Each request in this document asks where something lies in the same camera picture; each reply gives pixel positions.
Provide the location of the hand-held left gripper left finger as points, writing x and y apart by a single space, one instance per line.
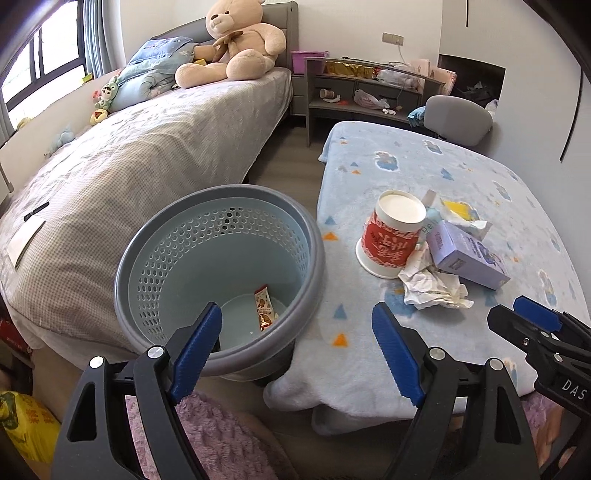
198 350

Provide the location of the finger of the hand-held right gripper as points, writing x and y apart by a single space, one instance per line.
535 311
512 325

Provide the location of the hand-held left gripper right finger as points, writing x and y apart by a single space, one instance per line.
392 350

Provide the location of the white paper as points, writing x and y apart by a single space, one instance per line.
429 286

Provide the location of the purple carton box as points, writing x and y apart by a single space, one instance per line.
461 258

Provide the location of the grey perforated waste basket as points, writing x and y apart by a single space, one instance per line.
161 258

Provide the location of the red white paper cup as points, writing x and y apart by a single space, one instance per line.
388 244

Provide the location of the red snack wrapper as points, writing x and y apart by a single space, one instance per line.
264 307

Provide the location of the purple fluffy garment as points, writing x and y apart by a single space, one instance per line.
221 438

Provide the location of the pale blue packet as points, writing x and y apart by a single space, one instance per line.
427 221

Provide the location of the red box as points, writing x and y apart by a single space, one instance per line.
11 334

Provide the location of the yellow plastic bag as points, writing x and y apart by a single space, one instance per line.
23 424

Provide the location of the pale blue printed blanket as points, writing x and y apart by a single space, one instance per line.
415 152

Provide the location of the grey bed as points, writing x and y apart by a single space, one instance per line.
138 152

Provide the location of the grey chair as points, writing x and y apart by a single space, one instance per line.
457 115

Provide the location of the black pen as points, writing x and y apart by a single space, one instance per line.
36 211

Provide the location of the blue cloth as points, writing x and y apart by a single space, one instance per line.
415 115

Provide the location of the grey desk with shelf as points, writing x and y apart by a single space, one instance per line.
332 113

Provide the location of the small blue plush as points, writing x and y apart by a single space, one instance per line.
62 138

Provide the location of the small yellow red plush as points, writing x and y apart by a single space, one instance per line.
98 117

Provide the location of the pink plastic bag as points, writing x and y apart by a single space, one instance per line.
367 98

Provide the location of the pink boxes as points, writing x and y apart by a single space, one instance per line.
438 74

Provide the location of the small brown paper cup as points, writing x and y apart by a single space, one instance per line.
328 94

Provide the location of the grey nightstand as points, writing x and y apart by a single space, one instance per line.
298 94

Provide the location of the white plastic bag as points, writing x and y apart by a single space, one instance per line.
397 74

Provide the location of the plush doll with green hood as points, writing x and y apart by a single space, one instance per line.
110 90

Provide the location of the pale blue quilt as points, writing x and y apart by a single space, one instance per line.
143 78

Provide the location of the gold foil packets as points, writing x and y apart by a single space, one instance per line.
346 69

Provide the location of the small yellow toy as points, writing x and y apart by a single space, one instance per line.
24 123

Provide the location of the grey curtain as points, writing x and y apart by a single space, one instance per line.
104 37
4 120

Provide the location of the pink storage box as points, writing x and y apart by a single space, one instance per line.
302 62

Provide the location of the large beige teddy bear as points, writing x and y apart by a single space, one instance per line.
244 50

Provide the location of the black framed window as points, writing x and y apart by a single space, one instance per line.
51 55

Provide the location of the wall socket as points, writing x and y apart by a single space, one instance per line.
392 38

